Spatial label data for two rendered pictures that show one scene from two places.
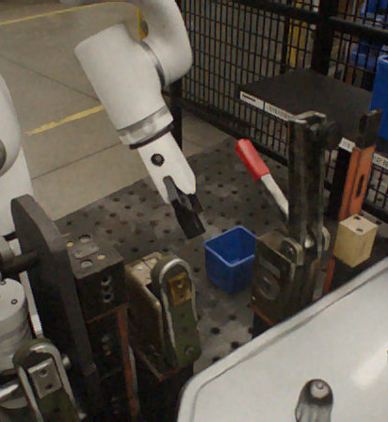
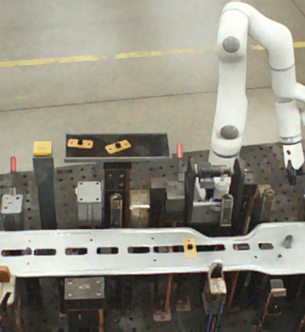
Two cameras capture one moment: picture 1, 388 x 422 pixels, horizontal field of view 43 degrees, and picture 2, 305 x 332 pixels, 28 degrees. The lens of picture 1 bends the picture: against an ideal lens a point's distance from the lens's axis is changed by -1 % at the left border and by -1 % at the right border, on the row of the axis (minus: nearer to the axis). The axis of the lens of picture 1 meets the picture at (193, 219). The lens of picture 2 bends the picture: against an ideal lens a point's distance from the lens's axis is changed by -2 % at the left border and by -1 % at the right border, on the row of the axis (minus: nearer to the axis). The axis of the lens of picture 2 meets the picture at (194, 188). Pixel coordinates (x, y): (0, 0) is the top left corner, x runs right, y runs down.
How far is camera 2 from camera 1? 169 cm
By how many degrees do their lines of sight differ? 20
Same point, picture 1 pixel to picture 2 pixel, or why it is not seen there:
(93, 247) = (251, 177)
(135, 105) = (288, 130)
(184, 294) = (270, 200)
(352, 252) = not seen: outside the picture
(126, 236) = (275, 169)
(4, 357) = (219, 194)
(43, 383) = (226, 204)
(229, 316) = not seen: hidden behind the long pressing
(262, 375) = (281, 231)
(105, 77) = (281, 118)
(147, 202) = not seen: hidden behind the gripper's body
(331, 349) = not seen: outside the picture
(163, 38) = not seen: outside the picture
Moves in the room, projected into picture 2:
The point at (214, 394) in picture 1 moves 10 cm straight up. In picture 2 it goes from (266, 229) to (271, 209)
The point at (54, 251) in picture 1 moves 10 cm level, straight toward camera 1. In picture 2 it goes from (241, 175) to (238, 196)
